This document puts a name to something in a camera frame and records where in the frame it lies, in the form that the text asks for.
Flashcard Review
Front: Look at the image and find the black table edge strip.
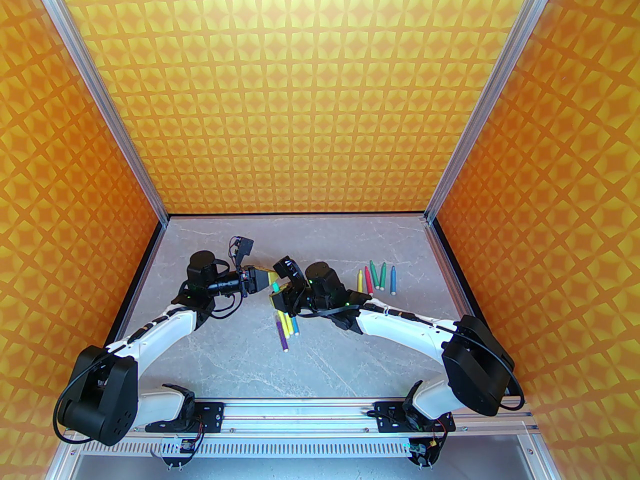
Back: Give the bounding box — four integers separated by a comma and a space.
165, 211, 428, 218

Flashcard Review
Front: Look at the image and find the grey metal lower panel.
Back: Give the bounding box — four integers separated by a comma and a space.
70, 455, 543, 480

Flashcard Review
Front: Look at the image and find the small circuit board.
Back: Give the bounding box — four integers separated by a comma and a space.
407, 438, 441, 469
160, 438, 198, 469

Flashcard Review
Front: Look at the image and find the black silver table side rail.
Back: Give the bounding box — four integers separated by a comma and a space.
107, 220, 171, 339
427, 220, 483, 319

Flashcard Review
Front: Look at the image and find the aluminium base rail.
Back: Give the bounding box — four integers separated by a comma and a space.
66, 396, 540, 437

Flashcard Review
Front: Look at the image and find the slotted metal cable duct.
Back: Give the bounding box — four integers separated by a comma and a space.
75, 435, 536, 460

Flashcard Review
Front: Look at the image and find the aluminium frame post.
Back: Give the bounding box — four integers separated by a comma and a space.
26, 0, 171, 226
424, 0, 560, 226

